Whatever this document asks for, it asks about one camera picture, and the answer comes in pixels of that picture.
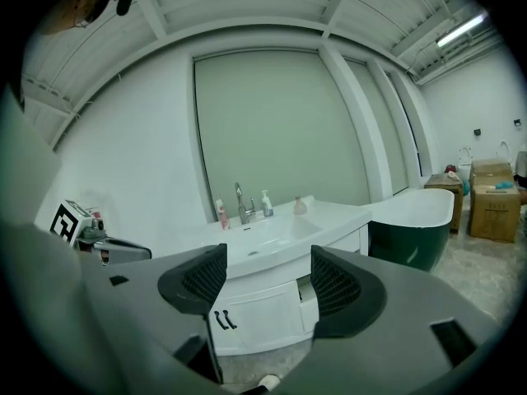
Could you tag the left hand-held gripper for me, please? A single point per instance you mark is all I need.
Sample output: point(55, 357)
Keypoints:
point(88, 230)

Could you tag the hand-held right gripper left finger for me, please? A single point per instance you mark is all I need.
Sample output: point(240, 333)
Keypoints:
point(136, 303)

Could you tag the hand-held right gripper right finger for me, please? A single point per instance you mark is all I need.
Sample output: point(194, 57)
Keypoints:
point(395, 303)

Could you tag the pink patterned bottle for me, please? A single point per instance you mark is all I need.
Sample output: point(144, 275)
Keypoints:
point(222, 215)

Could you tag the white ceramic bathroom sink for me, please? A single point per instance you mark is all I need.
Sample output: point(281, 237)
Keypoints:
point(284, 230)

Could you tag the white pump soap bottle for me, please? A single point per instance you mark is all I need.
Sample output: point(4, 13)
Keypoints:
point(267, 205)

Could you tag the white oval basin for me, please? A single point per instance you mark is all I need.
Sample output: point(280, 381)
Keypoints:
point(411, 229)

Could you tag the small cardboard box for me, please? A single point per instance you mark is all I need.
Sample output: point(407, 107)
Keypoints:
point(442, 196)

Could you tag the white vanity cabinet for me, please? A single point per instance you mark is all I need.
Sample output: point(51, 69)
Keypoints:
point(263, 311)

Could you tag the large cardboard box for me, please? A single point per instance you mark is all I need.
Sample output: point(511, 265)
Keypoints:
point(494, 216)

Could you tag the chrome faucet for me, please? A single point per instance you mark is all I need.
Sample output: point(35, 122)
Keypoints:
point(243, 206)

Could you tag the flat cardboard box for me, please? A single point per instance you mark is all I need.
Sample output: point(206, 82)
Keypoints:
point(490, 173)

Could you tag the white toilet seat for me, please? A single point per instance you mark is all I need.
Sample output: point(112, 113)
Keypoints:
point(465, 156)
point(504, 149)

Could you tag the narrow grey window blind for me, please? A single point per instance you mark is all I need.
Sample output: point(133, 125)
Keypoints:
point(381, 126)

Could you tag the wide grey window blind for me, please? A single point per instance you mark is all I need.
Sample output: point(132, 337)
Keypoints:
point(276, 130)

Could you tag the ceiling tube light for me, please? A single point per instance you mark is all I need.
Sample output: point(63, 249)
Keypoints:
point(461, 30)

